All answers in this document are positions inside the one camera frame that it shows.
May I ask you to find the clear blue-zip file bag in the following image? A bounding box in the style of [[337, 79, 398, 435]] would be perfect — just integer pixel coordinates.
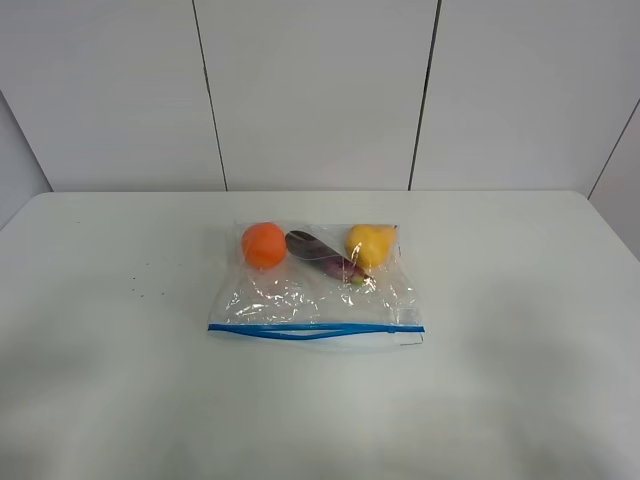
[[208, 221, 426, 346]]

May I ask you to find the purple eggplant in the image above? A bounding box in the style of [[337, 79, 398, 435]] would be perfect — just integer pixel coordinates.
[[285, 230, 370, 285]]

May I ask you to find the yellow pear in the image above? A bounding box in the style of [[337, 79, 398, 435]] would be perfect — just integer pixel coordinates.
[[345, 224, 397, 270]]

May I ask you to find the orange fruit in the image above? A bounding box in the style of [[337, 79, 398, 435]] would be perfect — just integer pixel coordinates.
[[241, 222, 287, 269]]

